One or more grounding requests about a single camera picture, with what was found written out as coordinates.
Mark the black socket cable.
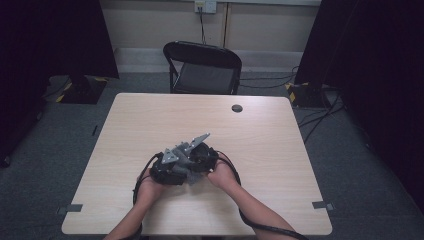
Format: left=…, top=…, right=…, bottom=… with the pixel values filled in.
left=198, top=6, right=207, bottom=45

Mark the person's left hand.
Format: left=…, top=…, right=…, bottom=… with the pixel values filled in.
left=135, top=176, right=171, bottom=205

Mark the person's right hand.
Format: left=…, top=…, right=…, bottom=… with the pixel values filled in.
left=206, top=161, right=240, bottom=191

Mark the grey tape strip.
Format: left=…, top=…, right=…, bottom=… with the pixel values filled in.
left=312, top=200, right=335, bottom=212
left=56, top=203, right=84, bottom=216

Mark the left hand-held gripper cable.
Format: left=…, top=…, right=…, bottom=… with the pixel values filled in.
left=119, top=152, right=164, bottom=240

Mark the right hand-held gripper cable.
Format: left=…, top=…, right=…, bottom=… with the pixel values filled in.
left=216, top=150, right=310, bottom=240

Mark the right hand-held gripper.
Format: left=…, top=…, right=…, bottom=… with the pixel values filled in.
left=176, top=132, right=220, bottom=174

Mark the beige wall conduit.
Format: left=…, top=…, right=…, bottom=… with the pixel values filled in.
left=222, top=2, right=232, bottom=48

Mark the black curtain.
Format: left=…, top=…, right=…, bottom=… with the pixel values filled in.
left=294, top=0, right=424, bottom=214
left=0, top=0, right=120, bottom=168

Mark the hand-held gripper cable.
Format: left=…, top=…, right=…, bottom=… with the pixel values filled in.
left=216, top=150, right=310, bottom=240
left=119, top=152, right=164, bottom=240

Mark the black stand base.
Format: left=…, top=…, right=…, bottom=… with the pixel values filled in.
left=285, top=81, right=331, bottom=108
left=55, top=75, right=108, bottom=105

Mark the black floor cable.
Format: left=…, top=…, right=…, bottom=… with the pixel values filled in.
left=297, top=93, right=346, bottom=145
left=239, top=79, right=294, bottom=90
left=239, top=65, right=300, bottom=82

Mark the black folding chair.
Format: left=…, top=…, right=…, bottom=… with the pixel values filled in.
left=162, top=40, right=243, bottom=95

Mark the white wall socket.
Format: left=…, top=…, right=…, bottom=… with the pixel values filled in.
left=194, top=0, right=218, bottom=14

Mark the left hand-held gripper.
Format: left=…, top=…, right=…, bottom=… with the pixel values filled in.
left=149, top=148, right=188, bottom=186

